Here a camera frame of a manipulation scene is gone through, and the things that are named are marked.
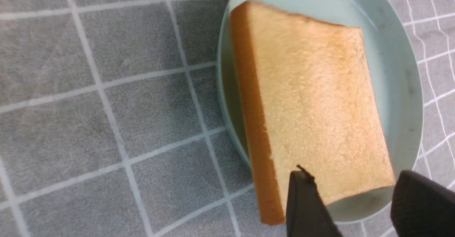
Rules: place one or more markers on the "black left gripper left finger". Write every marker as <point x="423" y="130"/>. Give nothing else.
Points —
<point x="306" y="214"/>

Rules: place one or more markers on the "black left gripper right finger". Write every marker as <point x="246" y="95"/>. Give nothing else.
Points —
<point x="421" y="207"/>

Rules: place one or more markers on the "toast slice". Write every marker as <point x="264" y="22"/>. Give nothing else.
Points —
<point x="307" y="99"/>

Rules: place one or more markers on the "light green round plate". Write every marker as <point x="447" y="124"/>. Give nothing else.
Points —
<point x="394" y="76"/>

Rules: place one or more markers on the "grey checked tablecloth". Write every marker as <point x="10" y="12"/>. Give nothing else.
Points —
<point x="111" y="122"/>

